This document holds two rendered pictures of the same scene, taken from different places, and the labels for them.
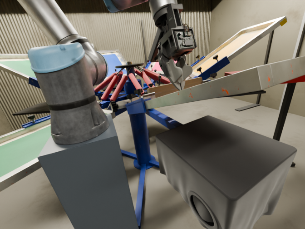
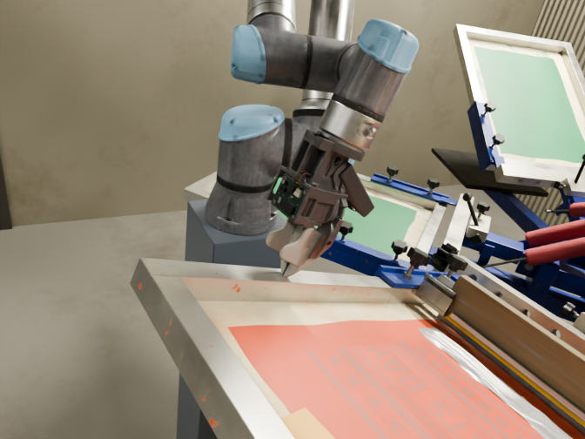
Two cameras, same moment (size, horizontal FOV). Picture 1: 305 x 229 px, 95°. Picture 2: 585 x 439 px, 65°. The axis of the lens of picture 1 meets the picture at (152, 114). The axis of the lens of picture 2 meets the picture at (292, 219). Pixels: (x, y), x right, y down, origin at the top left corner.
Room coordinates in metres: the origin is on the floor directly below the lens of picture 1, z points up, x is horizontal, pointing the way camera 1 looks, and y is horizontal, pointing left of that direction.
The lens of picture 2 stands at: (0.29, -0.63, 1.67)
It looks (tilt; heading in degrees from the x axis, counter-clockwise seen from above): 29 degrees down; 77
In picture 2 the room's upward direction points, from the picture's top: 10 degrees clockwise
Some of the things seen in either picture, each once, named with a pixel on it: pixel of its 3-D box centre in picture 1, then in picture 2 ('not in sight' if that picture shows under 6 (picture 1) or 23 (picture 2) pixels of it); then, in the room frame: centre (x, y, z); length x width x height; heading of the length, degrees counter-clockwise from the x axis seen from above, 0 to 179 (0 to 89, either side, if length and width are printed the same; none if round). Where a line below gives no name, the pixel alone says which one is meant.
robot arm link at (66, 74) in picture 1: (65, 71); (253, 142); (0.38, 0.21, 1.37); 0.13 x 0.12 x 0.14; 178
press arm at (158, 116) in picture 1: (164, 119); not in sight; (1.04, -0.09, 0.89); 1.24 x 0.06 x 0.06; 26
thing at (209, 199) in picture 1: (187, 181); not in sight; (0.52, -0.14, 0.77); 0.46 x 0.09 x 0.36; 26
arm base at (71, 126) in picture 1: (77, 114); (243, 195); (0.37, 0.21, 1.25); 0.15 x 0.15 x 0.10
